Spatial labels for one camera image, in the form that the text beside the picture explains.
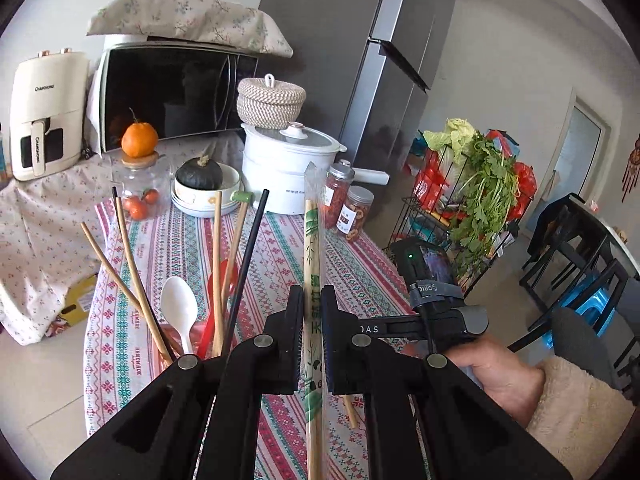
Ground floral white cloth cover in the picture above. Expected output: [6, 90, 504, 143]
[0, 129, 246, 347]

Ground person's right hand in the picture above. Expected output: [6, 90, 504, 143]
[445, 334, 546, 428]

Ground black microwave oven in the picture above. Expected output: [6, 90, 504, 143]
[86, 40, 258, 154]

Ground yellow cardboard box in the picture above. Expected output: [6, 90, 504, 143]
[44, 274, 98, 338]

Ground glass jar with tomatoes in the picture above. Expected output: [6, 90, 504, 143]
[114, 152, 171, 221]

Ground jar of red dried fruit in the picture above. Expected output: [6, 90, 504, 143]
[322, 159, 355, 229]

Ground white plastic spoon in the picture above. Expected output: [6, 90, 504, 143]
[160, 276, 198, 354]

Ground woven white lidded basket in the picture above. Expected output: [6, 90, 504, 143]
[236, 74, 307, 129]

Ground jar of dried rings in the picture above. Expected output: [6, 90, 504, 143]
[335, 185, 374, 242]

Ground orange tangerine on jar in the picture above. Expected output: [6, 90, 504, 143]
[120, 108, 158, 158]

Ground black plain chopstick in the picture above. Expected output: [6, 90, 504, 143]
[221, 188, 270, 359]

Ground red plastic spoon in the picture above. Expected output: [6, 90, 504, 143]
[196, 262, 239, 360]

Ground dark green pumpkin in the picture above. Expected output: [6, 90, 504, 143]
[176, 155, 224, 191]

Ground white air fryer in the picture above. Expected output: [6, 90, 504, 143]
[9, 48, 89, 182]

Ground white electric cooking pot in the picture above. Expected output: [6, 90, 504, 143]
[241, 120, 391, 216]

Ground white ceramic flower casserole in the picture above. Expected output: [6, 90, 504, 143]
[171, 164, 244, 219]

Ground grey refrigerator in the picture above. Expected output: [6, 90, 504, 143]
[258, 0, 456, 247]

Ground red snack bag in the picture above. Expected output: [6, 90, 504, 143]
[412, 148, 448, 211]

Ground floral cloth on microwave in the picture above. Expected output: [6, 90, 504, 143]
[87, 0, 294, 58]

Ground beige fleece sleeve forearm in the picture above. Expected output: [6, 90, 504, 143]
[526, 356, 634, 479]

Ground black wire storage rack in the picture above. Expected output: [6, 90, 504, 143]
[385, 129, 537, 292]

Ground tan wooden chopstick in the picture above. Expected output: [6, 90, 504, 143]
[221, 192, 252, 308]

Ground disposable bamboo chopsticks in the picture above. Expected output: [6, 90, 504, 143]
[300, 162, 323, 479]

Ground striped patterned tablecloth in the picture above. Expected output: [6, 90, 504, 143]
[81, 194, 417, 480]

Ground black dining chair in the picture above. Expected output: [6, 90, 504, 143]
[509, 193, 639, 352]

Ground brown wooden chopstick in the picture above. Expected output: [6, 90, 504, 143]
[79, 221, 172, 361]

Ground green leafy vegetables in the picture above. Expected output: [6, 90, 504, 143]
[423, 118, 518, 274]

